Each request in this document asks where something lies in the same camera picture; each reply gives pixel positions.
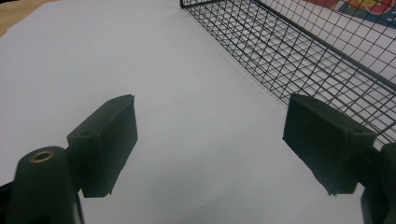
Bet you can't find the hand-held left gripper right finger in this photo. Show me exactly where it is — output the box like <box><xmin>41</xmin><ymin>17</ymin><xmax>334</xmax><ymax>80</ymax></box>
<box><xmin>282</xmin><ymin>93</ymin><xmax>378</xmax><ymax>196</ymax></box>

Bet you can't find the black wire mesh basket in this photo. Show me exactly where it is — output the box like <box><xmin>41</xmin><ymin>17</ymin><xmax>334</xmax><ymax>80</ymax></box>
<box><xmin>179</xmin><ymin>0</ymin><xmax>396</xmax><ymax>147</ymax></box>

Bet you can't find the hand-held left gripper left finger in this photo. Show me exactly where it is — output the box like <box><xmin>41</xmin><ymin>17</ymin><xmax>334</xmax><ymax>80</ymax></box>
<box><xmin>66</xmin><ymin>94</ymin><xmax>139</xmax><ymax>199</ymax></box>

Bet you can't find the colourful printed packet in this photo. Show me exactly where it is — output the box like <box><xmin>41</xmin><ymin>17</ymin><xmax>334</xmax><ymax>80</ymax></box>
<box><xmin>303</xmin><ymin>0</ymin><xmax>396</xmax><ymax>30</ymax></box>

